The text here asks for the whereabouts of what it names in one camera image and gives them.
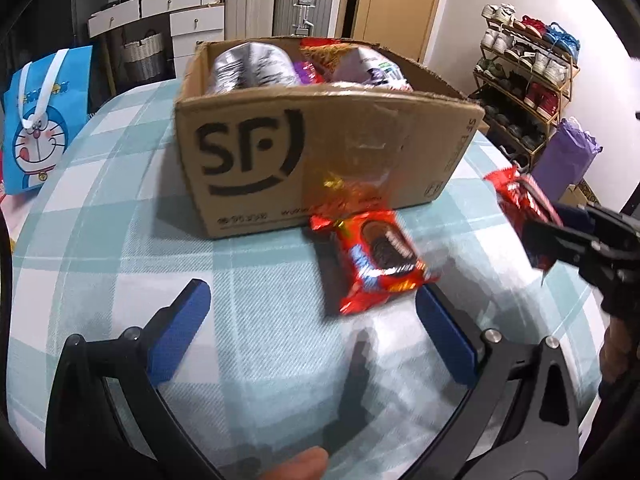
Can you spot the group of shoes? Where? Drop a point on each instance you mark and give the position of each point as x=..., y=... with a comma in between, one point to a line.
x=530, y=55

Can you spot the red white-text snack packet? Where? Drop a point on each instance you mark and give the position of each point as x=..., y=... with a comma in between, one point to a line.
x=517, y=195

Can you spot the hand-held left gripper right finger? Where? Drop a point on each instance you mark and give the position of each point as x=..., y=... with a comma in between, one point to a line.
x=445, y=335

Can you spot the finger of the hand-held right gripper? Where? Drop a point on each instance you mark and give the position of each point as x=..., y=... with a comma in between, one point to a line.
x=555, y=242
x=577, y=215

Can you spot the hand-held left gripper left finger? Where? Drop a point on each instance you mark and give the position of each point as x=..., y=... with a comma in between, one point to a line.
x=175, y=335

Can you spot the red white noodle snack packet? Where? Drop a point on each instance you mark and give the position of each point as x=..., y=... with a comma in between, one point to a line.
x=325, y=55

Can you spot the person's left hand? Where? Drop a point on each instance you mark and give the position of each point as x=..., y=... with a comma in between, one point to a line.
x=295, y=467

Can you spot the wicker basket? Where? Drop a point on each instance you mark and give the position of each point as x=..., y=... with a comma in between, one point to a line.
x=144, y=55

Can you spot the wooden shoe rack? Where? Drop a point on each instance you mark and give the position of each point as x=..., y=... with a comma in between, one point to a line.
x=565, y=100

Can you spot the beige suitcase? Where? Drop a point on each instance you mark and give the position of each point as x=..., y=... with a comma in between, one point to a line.
x=250, y=7

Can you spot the red cookie packet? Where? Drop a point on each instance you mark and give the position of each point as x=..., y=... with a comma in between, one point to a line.
x=375, y=260

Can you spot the wooden door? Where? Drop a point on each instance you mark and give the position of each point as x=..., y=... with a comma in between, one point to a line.
x=400, y=5

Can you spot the white drawer cabinet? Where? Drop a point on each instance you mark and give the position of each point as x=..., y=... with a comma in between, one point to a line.
x=195, y=20

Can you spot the silver suitcase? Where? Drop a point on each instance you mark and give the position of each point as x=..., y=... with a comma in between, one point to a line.
x=302, y=7

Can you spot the silver snack bag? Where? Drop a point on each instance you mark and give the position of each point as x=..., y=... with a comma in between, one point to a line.
x=255, y=67

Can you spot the white blue-print snack packet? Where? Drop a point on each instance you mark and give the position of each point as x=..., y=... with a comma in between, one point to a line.
x=372, y=70

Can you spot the small cardboard box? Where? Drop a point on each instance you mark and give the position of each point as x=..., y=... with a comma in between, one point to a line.
x=582, y=195

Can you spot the purple paper bag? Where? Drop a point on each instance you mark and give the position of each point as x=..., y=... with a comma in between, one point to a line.
x=567, y=157

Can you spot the brown cardboard box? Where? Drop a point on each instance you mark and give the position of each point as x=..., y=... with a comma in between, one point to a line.
x=310, y=150

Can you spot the blue cartoon tote bag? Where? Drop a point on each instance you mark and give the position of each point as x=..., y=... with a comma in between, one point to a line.
x=45, y=125

